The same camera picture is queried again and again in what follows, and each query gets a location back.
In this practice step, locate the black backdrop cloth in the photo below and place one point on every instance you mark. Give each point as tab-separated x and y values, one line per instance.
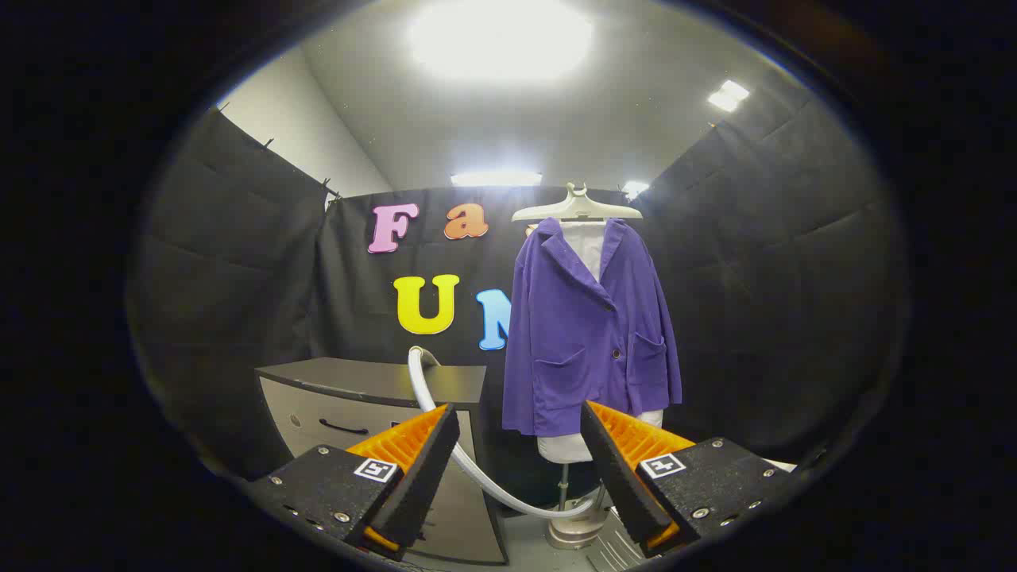
238	278

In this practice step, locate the white padded garment form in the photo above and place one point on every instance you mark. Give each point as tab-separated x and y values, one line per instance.
564	449

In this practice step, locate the grey drawer cabinet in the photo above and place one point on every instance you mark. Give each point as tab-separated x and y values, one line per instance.
373	377

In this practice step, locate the small ceiling light panel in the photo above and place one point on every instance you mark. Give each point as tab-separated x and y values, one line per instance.
728	95

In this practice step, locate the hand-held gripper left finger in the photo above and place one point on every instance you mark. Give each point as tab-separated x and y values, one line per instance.
425	469

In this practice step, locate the white plastic clothes hanger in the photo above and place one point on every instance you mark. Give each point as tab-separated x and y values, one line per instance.
576	208

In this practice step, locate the large ceiling light panel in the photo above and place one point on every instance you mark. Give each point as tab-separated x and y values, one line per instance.
500	36

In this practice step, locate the metal stand pole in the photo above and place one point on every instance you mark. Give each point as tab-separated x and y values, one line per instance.
564	485

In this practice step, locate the long ceiling light strip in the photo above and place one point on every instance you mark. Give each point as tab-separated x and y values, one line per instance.
496	179

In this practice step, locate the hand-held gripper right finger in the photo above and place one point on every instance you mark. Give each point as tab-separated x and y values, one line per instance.
612	469

